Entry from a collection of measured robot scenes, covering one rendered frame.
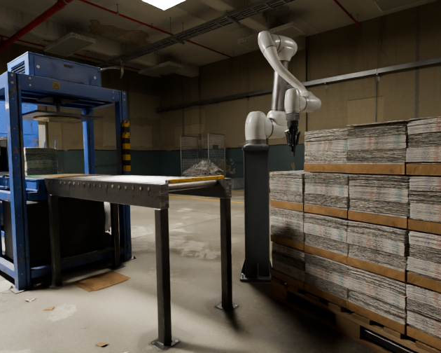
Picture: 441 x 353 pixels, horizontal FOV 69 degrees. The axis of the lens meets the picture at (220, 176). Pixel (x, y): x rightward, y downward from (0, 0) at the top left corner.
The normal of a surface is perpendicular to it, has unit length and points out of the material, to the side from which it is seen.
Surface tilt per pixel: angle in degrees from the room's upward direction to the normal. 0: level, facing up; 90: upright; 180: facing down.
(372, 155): 90
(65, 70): 90
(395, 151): 90
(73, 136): 90
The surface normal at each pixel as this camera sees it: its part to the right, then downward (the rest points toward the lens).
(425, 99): -0.64, 0.05
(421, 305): -0.85, 0.04
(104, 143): 0.77, 0.02
